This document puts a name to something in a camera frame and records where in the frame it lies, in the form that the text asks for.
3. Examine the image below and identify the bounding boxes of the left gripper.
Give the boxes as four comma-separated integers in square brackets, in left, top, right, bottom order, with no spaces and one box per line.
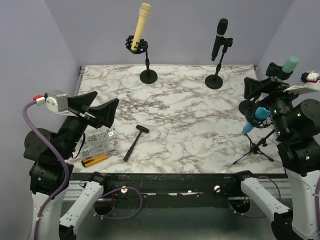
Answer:
[58,91,120,159]

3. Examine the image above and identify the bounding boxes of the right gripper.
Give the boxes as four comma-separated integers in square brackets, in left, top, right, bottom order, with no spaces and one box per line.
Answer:
[244,74,308,138]

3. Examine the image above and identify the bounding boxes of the black tripod shock-mount stand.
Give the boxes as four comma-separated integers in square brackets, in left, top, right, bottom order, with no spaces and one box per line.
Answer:
[232,100,275,165]

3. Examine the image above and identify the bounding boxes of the blue microphone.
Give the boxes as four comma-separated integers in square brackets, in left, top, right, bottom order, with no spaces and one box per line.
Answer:
[242,107,271,135]

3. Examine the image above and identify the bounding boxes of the mint green microphone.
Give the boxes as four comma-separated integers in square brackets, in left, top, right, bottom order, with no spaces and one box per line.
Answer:
[281,56,299,74]

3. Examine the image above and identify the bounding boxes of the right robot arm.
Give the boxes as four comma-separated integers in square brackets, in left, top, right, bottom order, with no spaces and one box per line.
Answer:
[230,77,320,240]

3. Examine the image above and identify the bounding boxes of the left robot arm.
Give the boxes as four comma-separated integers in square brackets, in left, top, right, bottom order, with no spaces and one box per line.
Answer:
[22,90,119,240]

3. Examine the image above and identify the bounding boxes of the black round-base clip stand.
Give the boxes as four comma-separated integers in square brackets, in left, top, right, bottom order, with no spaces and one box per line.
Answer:
[205,37,233,90]

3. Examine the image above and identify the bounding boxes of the black microphone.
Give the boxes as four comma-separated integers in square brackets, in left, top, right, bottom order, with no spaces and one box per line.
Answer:
[211,18,228,62]

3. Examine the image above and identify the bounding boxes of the cream microphone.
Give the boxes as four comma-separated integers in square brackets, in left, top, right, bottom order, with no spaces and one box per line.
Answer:
[131,2,151,52]

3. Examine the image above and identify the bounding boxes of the clear screw organizer box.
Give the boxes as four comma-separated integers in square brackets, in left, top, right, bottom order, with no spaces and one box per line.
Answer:
[80,128,118,159]

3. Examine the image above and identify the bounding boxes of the yellow black utility knife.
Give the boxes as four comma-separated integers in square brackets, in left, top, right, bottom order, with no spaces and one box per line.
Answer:
[81,154,110,168]

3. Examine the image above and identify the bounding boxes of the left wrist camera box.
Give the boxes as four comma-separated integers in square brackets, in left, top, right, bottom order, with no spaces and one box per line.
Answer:
[33,90,69,115]

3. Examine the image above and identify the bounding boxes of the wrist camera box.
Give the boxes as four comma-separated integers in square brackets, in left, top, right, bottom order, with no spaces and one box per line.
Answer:
[284,70,320,95]
[33,90,69,115]

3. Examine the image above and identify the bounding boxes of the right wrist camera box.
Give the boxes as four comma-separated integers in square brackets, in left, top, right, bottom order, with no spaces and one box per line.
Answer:
[284,70,320,95]

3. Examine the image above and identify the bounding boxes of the black T-handle tool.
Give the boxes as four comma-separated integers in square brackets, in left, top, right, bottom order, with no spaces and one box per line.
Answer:
[123,124,150,162]

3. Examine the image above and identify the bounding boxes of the black stand with shock mount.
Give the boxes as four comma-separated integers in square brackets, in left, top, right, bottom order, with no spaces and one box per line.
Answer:
[125,35,158,84]

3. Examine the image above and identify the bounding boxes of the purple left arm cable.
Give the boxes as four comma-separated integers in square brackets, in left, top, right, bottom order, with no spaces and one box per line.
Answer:
[22,100,70,240]

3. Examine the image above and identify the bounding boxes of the black front mounting rail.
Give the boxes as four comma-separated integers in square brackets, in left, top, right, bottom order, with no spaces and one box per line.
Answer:
[63,173,292,209]

